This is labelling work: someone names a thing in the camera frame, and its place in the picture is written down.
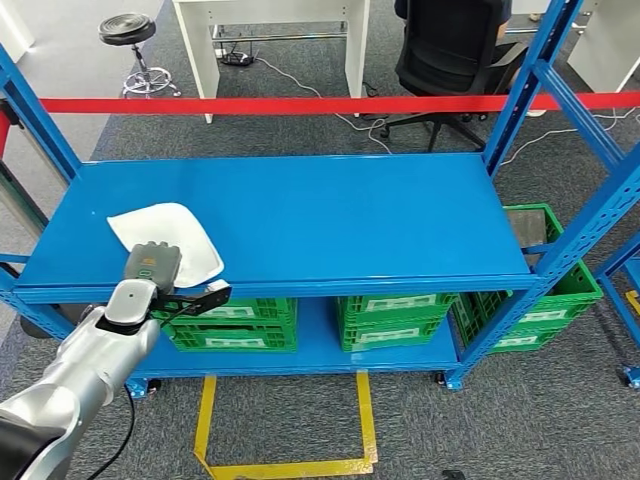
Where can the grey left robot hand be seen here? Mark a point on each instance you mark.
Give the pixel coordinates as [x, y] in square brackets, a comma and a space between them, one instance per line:
[152, 265]

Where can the white curved plastic part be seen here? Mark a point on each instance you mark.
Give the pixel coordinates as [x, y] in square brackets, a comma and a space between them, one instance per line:
[170, 228]

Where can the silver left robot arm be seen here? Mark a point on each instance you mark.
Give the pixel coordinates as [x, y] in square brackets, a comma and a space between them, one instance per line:
[75, 378]

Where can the blue metal shelf rack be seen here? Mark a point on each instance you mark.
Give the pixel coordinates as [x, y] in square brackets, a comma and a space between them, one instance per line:
[300, 218]
[634, 272]

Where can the black round stool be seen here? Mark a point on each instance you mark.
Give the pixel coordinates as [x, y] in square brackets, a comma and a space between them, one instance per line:
[127, 28]

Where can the red barrier tape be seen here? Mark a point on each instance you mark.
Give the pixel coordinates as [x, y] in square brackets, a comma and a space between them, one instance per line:
[300, 104]

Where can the white desk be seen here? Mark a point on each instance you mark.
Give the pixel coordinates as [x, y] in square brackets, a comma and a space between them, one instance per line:
[605, 40]
[358, 46]

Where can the black office chair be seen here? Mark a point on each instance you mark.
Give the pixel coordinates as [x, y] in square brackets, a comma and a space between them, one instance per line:
[450, 46]

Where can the grey sheet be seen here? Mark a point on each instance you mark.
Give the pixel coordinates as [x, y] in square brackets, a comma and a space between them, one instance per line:
[525, 228]

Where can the person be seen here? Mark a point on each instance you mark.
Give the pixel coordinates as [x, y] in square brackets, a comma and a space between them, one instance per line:
[505, 10]

